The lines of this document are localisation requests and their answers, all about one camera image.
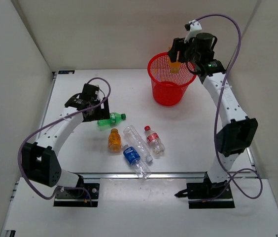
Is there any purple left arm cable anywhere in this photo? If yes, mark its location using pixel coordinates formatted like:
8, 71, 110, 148
18, 77, 112, 206

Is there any clear bottle blue label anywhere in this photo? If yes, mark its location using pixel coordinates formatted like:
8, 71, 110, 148
122, 144, 151, 179

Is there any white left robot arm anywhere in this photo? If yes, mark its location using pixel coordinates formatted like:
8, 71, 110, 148
21, 83, 109, 198

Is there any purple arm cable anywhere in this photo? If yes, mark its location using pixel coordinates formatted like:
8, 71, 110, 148
18, 77, 112, 206
189, 13, 263, 203

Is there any large clear plastic bottle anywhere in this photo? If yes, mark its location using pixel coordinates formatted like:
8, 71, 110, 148
123, 125, 153, 163

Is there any clear bottle red cap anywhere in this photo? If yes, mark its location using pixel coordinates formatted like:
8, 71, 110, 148
144, 126, 165, 156

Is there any green plastic soda bottle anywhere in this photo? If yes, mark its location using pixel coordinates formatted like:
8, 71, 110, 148
97, 113, 126, 127

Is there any black label sticker, left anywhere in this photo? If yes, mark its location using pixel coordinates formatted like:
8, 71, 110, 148
58, 70, 75, 75

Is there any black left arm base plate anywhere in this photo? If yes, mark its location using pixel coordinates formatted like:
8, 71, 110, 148
53, 181, 100, 208

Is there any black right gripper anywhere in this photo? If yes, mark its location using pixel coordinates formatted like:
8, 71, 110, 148
170, 36, 201, 65

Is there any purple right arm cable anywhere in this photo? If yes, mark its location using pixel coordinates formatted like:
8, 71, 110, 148
189, 13, 263, 203

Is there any orange juice bottle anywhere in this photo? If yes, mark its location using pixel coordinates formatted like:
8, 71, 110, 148
108, 128, 121, 153
169, 59, 181, 74

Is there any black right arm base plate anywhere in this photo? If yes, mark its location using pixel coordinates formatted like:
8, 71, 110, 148
174, 183, 235, 209

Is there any red mesh plastic bin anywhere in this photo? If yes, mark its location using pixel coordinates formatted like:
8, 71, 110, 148
147, 52, 196, 107

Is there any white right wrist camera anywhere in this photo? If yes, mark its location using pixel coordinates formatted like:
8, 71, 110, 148
184, 19, 202, 43

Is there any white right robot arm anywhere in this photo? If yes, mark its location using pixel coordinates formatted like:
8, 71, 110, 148
168, 33, 258, 198

